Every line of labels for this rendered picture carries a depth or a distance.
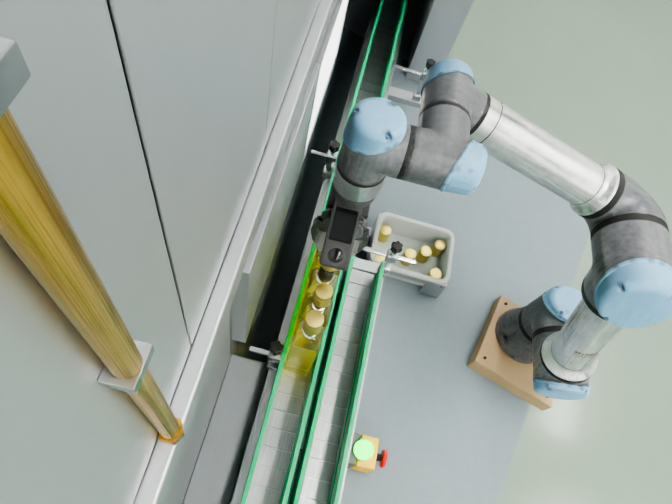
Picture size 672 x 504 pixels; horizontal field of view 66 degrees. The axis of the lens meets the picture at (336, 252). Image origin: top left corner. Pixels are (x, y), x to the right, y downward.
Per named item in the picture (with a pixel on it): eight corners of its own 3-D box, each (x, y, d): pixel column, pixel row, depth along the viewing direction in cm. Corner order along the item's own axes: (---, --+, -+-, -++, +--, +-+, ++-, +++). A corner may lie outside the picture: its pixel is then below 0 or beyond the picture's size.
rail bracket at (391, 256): (344, 252, 133) (354, 227, 122) (407, 269, 133) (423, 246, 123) (342, 262, 131) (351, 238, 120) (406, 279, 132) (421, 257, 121)
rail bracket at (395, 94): (379, 99, 173) (397, 45, 153) (427, 114, 174) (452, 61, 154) (376, 110, 171) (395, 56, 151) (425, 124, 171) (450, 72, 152)
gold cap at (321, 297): (320, 311, 99) (323, 303, 95) (307, 298, 100) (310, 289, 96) (333, 300, 101) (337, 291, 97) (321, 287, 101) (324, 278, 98)
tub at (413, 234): (372, 225, 154) (379, 209, 146) (445, 245, 155) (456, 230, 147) (361, 276, 145) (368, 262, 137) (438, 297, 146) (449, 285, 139)
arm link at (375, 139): (410, 147, 65) (344, 130, 64) (388, 196, 74) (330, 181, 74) (418, 102, 68) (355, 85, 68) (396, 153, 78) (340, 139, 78)
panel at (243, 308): (327, 51, 152) (350, -65, 122) (337, 54, 152) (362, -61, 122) (231, 339, 108) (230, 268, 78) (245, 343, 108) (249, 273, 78)
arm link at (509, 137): (674, 182, 91) (453, 35, 76) (684, 233, 86) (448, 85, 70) (614, 212, 100) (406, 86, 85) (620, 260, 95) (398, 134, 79)
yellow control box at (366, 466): (344, 435, 125) (350, 430, 119) (374, 443, 125) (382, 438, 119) (338, 466, 122) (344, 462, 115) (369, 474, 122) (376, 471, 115)
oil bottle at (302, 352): (289, 346, 119) (299, 313, 101) (313, 353, 120) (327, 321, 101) (282, 370, 117) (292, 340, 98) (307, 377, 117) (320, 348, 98)
